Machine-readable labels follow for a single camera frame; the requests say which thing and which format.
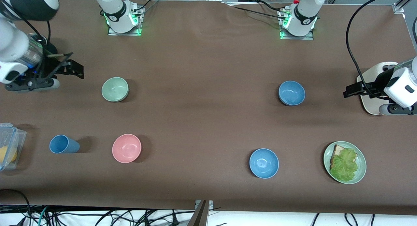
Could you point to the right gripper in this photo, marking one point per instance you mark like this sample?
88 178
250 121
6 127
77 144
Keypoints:
49 63

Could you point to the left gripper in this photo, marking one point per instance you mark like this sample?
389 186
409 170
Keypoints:
380 80

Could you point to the green bowl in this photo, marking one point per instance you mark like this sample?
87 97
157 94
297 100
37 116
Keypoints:
114 89

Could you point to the blue bowl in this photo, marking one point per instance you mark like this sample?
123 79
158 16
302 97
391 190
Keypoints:
264 163
292 93

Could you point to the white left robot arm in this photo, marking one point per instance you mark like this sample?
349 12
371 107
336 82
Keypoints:
306 10

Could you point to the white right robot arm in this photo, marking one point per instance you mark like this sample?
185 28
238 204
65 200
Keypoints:
9 40

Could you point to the pink bowl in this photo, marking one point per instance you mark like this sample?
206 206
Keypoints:
126 148

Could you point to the cream white toaster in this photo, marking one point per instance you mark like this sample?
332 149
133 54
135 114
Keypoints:
369 76

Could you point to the bread slice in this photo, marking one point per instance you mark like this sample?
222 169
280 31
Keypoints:
338 150

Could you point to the green plate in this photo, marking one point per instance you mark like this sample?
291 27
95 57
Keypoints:
361 167

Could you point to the blue cup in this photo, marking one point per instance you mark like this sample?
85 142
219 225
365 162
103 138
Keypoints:
63 144

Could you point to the green lettuce leaf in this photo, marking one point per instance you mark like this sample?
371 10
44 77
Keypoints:
345 167

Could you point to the clear plastic container blue lid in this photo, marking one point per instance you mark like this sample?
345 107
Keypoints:
14 134

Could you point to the yellow fruit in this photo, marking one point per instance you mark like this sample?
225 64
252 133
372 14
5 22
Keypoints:
6 156

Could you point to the dark stand pole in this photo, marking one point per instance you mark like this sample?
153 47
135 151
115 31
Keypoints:
199 216

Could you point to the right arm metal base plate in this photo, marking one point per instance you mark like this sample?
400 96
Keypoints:
125 33

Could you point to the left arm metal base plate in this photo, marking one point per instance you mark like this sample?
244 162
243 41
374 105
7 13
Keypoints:
298 37

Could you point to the aluminium frame profile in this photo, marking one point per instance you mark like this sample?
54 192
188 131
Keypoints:
399 7

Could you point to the metal table bracket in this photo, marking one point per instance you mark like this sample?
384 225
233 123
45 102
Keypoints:
211 203

